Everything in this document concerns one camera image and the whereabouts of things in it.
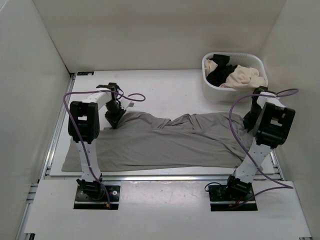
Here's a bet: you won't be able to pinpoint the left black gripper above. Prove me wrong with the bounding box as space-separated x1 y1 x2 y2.
104 100 126 129

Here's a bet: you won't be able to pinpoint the grey trousers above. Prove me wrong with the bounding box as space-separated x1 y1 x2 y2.
61 111 258 173

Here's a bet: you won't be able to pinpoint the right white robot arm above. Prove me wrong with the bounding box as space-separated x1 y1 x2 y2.
224 86 296 200

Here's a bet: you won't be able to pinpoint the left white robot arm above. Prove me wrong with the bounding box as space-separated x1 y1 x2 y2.
68 82 126 201

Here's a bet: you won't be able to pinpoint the white laundry basket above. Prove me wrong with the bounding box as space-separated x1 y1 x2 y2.
201 52 268 103

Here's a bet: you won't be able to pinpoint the black garment in basket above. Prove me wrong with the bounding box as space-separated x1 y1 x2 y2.
206 54 238 87

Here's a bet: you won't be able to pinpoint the small cream garment in basket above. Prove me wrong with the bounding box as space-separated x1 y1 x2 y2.
204 58 218 77

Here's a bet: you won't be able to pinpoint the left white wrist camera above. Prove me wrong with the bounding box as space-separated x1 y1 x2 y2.
120 99 135 110

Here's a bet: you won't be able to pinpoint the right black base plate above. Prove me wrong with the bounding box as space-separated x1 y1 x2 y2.
204 182 258 212

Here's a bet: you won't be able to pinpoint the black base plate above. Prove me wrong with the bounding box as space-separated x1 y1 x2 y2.
204 182 258 212
73 185 121 210

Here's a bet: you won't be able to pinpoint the aluminium frame rail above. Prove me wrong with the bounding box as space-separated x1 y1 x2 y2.
37 173 233 183

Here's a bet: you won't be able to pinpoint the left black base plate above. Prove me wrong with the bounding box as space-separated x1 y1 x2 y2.
73 185 121 210

